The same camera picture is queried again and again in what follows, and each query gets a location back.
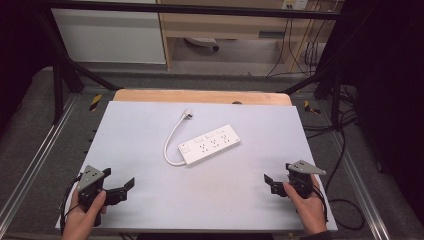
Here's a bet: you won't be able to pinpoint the black hanging cables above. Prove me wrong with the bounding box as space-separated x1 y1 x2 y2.
265 17 326 79

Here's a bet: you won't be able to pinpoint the aluminium rail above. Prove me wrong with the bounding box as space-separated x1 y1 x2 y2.
328 131 392 240
0 95 78 229

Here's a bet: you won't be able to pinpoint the white power strip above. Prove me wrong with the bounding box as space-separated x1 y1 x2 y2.
177 124 242 167

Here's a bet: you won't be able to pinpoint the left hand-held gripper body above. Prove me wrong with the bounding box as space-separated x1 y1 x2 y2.
76 164 128 228

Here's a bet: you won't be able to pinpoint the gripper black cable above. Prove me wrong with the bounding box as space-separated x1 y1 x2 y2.
311 184 330 224
59 174 83 232

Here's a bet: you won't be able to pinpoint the white power strip cable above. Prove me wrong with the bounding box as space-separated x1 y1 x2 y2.
163 115 188 167

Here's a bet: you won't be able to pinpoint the grey chair base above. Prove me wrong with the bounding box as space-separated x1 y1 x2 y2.
184 36 221 52

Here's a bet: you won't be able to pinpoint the black floor cables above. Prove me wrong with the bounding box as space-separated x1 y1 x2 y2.
302 84 366 232

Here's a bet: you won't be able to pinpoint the person's right hand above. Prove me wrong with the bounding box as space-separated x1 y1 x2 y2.
282 174 330 236

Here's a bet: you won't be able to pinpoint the black metal frame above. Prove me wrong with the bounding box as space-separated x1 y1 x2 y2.
34 0 344 125

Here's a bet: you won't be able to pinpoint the white cabinet panel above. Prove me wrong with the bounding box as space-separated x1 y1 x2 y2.
51 7 167 65

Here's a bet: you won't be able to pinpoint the wooden table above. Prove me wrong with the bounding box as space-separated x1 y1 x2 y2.
112 88 293 107

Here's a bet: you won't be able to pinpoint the light wooden desk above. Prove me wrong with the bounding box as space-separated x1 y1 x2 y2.
156 0 334 72

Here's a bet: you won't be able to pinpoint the white wall socket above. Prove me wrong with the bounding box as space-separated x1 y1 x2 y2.
280 0 310 11

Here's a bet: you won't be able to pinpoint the person's left hand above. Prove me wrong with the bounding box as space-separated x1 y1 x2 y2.
62 189 108 240

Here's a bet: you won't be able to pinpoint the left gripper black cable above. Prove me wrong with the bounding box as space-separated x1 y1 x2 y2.
59 174 83 232

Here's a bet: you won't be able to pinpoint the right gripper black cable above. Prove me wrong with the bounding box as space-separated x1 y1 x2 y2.
311 184 330 224

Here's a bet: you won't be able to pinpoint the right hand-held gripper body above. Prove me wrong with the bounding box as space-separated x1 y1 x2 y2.
270 159 327 200

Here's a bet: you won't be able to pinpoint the black curtain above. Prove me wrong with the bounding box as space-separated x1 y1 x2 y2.
316 0 424 228
0 0 56 134

